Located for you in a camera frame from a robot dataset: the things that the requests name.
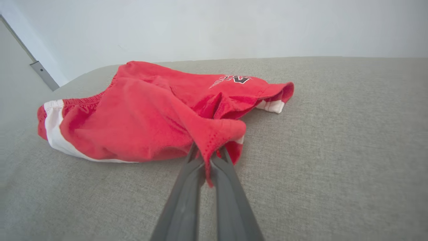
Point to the grey fabric sofa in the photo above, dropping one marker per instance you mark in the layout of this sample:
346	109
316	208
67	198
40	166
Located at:
334	150

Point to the red shorts with white trim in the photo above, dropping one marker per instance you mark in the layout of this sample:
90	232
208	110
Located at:
133	117

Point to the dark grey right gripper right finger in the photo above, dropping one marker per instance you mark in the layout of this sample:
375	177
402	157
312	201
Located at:
230	214

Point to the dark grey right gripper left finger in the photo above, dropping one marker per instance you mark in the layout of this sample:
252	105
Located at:
180	214

